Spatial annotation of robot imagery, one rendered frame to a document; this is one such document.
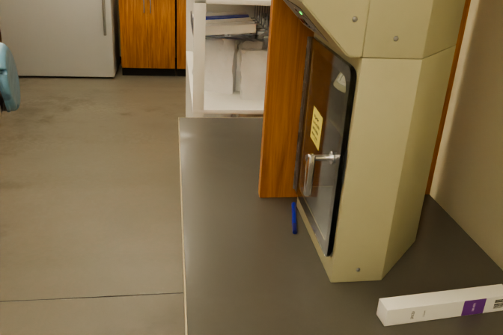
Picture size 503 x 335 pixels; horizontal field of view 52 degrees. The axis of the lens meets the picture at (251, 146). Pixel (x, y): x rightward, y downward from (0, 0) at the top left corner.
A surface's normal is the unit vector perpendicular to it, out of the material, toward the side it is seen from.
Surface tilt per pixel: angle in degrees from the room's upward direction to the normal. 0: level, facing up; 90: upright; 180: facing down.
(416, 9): 90
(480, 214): 90
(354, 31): 90
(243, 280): 0
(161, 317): 0
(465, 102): 90
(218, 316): 0
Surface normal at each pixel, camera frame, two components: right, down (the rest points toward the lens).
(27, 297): 0.06, -0.92
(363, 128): 0.14, 0.39
